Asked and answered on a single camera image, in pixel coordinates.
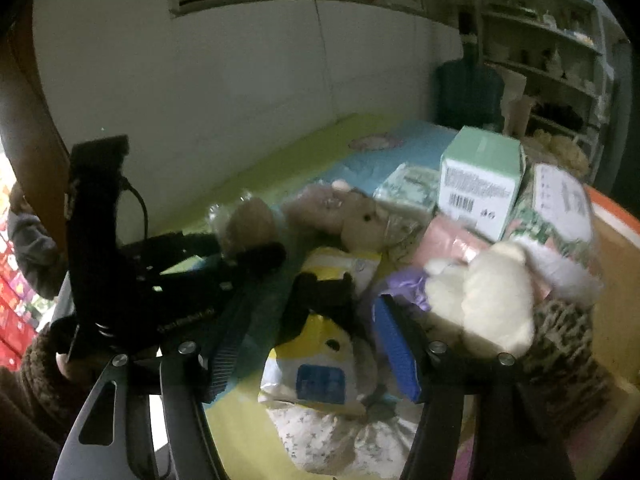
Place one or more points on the brown teddy bear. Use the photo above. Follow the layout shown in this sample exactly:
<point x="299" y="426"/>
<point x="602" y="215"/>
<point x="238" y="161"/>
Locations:
<point x="350" y="215"/>

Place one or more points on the person's left forearm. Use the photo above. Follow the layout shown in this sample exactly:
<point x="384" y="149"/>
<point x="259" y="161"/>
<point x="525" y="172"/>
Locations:
<point x="40" y="360"/>

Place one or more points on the pink packet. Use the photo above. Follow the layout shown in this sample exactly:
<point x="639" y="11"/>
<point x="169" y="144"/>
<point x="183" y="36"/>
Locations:
<point x="450" y="240"/>

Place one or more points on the mint green cardboard box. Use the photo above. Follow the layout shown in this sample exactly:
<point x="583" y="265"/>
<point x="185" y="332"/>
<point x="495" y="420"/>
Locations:
<point x="480" y="180"/>

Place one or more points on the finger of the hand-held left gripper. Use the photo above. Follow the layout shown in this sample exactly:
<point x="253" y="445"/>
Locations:
<point x="320" y="294"/>
<point x="260" y="258"/>

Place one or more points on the floral pack with white label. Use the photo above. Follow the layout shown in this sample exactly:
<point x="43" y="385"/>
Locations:
<point x="555" y="205"/>

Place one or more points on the leopard print cloth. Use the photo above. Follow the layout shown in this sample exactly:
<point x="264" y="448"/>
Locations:
<point x="565" y="350"/>

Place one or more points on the blue water jug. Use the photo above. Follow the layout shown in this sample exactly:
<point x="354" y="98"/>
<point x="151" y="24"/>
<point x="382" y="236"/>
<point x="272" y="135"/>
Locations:
<point x="467" y="95"/>

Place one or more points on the white plush bear purple bow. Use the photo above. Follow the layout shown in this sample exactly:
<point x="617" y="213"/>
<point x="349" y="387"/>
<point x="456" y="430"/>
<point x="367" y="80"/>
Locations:
<point x="490" y="295"/>

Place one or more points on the colourful patchwork play mat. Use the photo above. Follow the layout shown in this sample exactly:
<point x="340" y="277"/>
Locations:
<point x="280" y="160"/>

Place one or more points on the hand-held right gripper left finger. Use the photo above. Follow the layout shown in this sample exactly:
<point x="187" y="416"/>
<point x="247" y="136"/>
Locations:
<point x="227" y="355"/>

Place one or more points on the stack of red boxes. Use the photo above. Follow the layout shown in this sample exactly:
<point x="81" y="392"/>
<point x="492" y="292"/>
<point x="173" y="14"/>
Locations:
<point x="15" y="300"/>

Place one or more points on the white shelf rack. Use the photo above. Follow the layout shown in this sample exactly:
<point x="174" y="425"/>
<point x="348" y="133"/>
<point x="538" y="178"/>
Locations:
<point x="545" y="55"/>

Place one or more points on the yellow and white packet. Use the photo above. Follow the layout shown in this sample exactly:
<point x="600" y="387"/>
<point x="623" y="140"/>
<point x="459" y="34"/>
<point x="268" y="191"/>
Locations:
<point x="320" y="375"/>

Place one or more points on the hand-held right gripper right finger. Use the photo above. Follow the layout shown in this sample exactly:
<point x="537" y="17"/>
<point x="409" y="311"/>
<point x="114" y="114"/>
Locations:
<point x="397" y="350"/>

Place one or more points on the white floral cloth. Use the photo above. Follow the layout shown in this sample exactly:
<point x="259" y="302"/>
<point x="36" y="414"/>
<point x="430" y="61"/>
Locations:
<point x="325" y="440"/>

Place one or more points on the floral tissue pack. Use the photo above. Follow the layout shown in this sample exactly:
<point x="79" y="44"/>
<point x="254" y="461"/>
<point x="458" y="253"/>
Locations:
<point x="407" y="187"/>

